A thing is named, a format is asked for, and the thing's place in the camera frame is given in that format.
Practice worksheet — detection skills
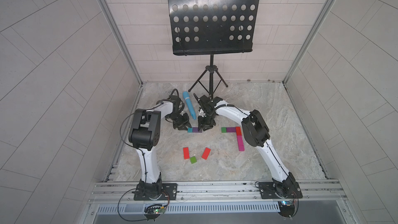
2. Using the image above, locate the dark purple block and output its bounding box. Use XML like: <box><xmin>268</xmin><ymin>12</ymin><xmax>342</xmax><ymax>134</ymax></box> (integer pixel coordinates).
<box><xmin>192</xmin><ymin>127</ymin><xmax>202</xmax><ymax>133</ymax></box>

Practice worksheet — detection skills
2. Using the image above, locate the purple rectangular block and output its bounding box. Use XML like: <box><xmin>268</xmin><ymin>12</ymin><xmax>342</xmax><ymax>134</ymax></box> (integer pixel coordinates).
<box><xmin>226</xmin><ymin>127</ymin><xmax>236</xmax><ymax>133</ymax></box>

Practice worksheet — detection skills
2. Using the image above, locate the red block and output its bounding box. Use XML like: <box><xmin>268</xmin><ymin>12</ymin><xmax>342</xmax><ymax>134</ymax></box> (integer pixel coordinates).
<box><xmin>235</xmin><ymin>127</ymin><xmax>242</xmax><ymax>136</ymax></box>
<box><xmin>183</xmin><ymin>147</ymin><xmax>190</xmax><ymax>160</ymax></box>
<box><xmin>202</xmin><ymin>147</ymin><xmax>211</xmax><ymax>160</ymax></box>

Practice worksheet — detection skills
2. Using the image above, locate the magenta rectangular block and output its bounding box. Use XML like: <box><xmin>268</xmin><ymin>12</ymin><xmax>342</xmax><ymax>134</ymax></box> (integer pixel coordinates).
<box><xmin>238</xmin><ymin>142</ymin><xmax>245</xmax><ymax>151</ymax></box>

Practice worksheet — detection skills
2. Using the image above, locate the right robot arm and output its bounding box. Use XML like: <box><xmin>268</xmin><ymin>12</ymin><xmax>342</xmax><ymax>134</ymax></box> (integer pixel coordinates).
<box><xmin>194</xmin><ymin>95</ymin><xmax>303</xmax><ymax>199</ymax></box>

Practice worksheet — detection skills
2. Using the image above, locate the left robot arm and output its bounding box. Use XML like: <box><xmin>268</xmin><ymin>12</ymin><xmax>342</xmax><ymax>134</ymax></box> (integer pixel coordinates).
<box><xmin>128</xmin><ymin>89</ymin><xmax>191</xmax><ymax>200</ymax></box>

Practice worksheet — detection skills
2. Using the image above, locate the blue microphone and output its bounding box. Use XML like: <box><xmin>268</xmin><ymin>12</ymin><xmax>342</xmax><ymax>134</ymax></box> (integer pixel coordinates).
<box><xmin>183</xmin><ymin>91</ymin><xmax>197</xmax><ymax>120</ymax></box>

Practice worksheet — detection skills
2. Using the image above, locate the green block lower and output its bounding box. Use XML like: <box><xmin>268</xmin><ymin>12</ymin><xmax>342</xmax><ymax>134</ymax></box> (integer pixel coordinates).
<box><xmin>190</xmin><ymin>156</ymin><xmax>197</xmax><ymax>164</ymax></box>

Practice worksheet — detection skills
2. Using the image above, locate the left circuit board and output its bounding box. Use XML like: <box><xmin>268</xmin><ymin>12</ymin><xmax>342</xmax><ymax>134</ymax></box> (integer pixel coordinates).
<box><xmin>144</xmin><ymin>204</ymin><xmax>167</xmax><ymax>220</ymax></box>

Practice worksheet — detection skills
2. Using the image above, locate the circuit board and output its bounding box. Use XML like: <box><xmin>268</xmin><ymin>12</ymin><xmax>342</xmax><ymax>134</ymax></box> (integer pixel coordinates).
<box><xmin>278</xmin><ymin>201</ymin><xmax>296</xmax><ymax>218</ymax></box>
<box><xmin>144</xmin><ymin>204</ymin><xmax>167</xmax><ymax>220</ymax></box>

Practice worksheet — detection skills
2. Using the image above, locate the black perforated music stand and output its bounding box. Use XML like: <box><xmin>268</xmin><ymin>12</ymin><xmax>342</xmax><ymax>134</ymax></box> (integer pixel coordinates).
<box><xmin>168</xmin><ymin>0</ymin><xmax>259</xmax><ymax>97</ymax></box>

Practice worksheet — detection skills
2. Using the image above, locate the right circuit board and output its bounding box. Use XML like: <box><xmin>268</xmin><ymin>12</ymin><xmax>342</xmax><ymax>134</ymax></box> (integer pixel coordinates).
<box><xmin>278</xmin><ymin>201</ymin><xmax>296</xmax><ymax>218</ymax></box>

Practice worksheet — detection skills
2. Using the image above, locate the left black cable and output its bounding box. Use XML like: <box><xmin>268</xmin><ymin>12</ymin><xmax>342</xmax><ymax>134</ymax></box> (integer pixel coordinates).
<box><xmin>116</xmin><ymin>111</ymin><xmax>170</xmax><ymax>222</ymax></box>

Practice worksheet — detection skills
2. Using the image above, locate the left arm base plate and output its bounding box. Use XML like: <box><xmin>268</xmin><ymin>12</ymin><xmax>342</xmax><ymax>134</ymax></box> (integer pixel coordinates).
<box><xmin>134</xmin><ymin>182</ymin><xmax>178</xmax><ymax>201</ymax></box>

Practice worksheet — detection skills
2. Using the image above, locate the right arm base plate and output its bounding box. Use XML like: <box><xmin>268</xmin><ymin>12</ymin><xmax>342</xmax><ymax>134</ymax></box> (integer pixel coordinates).
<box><xmin>255</xmin><ymin>181</ymin><xmax>303</xmax><ymax>201</ymax></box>

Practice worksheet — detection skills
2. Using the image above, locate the aluminium front rail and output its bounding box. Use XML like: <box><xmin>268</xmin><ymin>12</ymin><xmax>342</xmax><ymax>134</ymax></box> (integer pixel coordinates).
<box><xmin>88</xmin><ymin>179</ymin><xmax>347</xmax><ymax>204</ymax></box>

